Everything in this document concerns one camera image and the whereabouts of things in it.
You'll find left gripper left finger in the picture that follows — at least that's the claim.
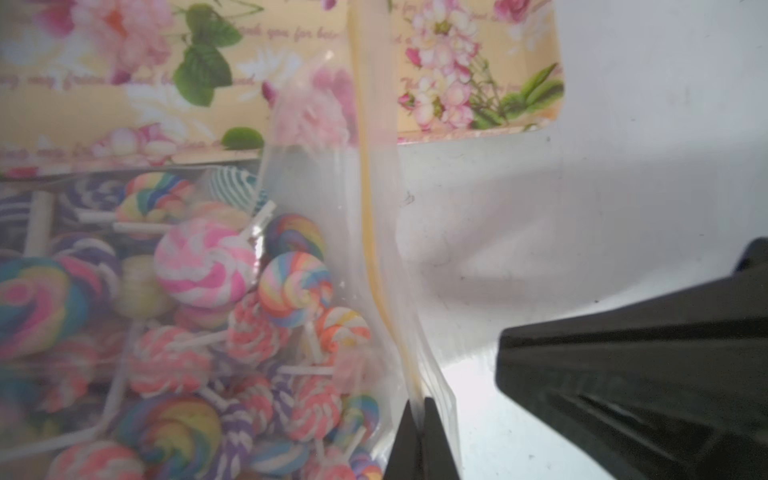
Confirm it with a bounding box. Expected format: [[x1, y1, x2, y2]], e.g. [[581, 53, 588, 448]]
[[383, 401, 424, 480]]

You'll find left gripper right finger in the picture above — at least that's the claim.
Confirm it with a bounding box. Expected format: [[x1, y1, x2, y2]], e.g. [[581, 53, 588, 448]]
[[422, 397, 460, 480]]

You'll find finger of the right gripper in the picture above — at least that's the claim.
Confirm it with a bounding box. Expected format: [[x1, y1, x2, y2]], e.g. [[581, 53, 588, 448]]
[[495, 238, 767, 479]]

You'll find clear ziploc bag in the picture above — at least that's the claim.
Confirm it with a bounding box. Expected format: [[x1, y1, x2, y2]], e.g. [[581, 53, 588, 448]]
[[1, 1, 460, 479]]

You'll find pile of colourful lollipop candies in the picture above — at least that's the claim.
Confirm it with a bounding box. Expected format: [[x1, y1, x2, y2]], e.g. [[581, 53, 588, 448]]
[[1, 166, 384, 479]]

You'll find floral rectangular tray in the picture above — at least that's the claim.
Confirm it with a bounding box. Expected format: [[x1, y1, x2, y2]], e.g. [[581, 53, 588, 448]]
[[1, 1, 565, 179]]

